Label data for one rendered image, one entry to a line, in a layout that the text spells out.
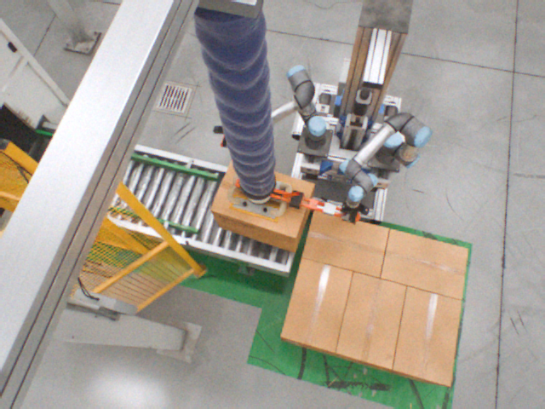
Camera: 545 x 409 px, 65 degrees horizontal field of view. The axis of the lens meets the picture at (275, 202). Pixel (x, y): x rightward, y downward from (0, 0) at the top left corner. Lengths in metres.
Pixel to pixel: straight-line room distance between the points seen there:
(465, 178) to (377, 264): 1.47
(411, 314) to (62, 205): 2.81
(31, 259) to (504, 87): 4.72
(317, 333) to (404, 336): 0.62
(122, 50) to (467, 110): 4.12
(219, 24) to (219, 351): 2.89
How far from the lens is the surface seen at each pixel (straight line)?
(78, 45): 5.34
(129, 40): 0.92
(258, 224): 2.76
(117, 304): 2.11
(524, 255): 4.34
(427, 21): 5.30
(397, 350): 3.25
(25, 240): 0.80
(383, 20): 2.35
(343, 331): 3.19
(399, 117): 2.47
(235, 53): 1.44
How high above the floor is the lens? 3.70
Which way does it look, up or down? 70 degrees down
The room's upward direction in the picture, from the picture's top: 4 degrees counter-clockwise
